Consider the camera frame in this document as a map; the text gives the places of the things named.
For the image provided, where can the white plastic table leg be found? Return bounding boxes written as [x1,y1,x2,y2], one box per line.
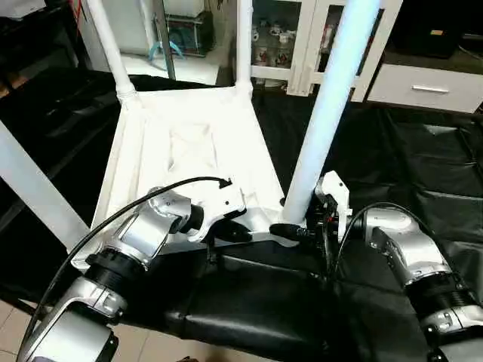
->
[235,0,255,97]
[0,121,93,254]
[86,0,141,108]
[281,0,383,227]

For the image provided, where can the black work mat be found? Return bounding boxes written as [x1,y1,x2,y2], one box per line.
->
[0,69,483,362]

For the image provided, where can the white drawer unit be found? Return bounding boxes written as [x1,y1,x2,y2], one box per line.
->
[365,63,483,114]

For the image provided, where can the white glass door cabinet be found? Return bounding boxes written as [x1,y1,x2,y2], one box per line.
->
[231,0,404,103]

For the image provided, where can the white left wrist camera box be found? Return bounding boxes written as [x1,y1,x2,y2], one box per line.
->
[186,181,248,244]

